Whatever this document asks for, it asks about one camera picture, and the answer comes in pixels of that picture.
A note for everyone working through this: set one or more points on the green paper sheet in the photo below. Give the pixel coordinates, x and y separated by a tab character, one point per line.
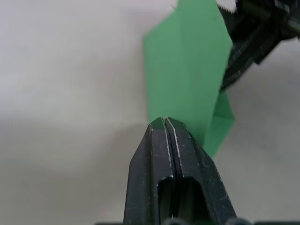
187	70

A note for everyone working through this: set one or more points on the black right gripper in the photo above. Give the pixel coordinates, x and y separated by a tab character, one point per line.
276	14

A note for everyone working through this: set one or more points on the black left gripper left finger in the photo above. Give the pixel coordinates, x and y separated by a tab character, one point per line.
150	164

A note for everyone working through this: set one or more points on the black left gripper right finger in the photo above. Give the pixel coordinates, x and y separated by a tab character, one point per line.
197	168

